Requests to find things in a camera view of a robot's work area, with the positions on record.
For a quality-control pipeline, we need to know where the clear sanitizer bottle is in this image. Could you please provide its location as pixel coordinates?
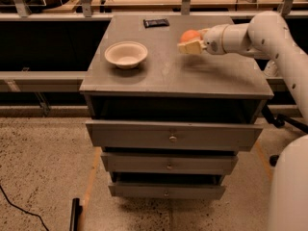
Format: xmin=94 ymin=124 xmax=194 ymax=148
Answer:
xmin=263 ymin=60 xmax=278 ymax=77

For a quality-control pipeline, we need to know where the orange fruit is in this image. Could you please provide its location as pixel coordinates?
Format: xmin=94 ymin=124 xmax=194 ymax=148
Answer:
xmin=180 ymin=30 xmax=201 ymax=43

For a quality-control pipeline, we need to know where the middle grey drawer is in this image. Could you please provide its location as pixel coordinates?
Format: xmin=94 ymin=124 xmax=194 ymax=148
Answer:
xmin=102 ymin=152 xmax=238 ymax=175

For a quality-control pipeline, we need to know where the dark rxbar blueberry wrapper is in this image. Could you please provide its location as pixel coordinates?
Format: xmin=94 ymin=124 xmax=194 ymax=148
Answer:
xmin=143 ymin=18 xmax=169 ymax=28

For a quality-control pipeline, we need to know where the grey drawer cabinet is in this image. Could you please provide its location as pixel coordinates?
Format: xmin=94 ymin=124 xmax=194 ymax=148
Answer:
xmin=80 ymin=15 xmax=273 ymax=186

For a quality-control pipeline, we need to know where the black office chair base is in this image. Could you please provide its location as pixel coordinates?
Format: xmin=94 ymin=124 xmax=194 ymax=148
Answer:
xmin=261 ymin=104 xmax=308 ymax=167

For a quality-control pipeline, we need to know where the top grey drawer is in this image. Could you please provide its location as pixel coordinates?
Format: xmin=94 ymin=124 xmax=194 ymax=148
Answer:
xmin=86 ymin=120 xmax=263 ymax=151

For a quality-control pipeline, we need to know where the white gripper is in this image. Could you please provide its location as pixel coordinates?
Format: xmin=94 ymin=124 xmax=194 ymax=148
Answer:
xmin=177 ymin=24 xmax=228 ymax=55

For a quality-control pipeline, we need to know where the black bar on floor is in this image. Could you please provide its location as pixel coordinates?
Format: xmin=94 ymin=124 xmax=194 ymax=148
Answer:
xmin=69 ymin=198 xmax=82 ymax=231

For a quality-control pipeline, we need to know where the white paper bowl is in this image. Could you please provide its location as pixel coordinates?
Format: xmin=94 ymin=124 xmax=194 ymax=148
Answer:
xmin=105 ymin=41 xmax=148 ymax=69

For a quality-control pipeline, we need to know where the bottom grey drawer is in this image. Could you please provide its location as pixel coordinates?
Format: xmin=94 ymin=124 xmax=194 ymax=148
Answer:
xmin=109 ymin=182 xmax=225 ymax=199

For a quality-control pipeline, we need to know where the metal railing frame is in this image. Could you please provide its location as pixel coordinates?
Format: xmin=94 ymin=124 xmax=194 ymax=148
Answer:
xmin=0 ymin=0 xmax=308 ymax=21

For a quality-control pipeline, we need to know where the grey drawer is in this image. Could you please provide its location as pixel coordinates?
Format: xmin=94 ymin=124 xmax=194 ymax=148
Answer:
xmin=102 ymin=152 xmax=238 ymax=175
xmin=109 ymin=182 xmax=225 ymax=199
xmin=86 ymin=120 xmax=263 ymax=151

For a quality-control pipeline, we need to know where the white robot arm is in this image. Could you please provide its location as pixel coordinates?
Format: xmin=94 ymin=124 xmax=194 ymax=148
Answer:
xmin=178 ymin=12 xmax=308 ymax=231

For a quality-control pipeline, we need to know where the black floor cable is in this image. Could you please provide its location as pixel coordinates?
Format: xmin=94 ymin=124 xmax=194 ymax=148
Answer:
xmin=0 ymin=184 xmax=51 ymax=231

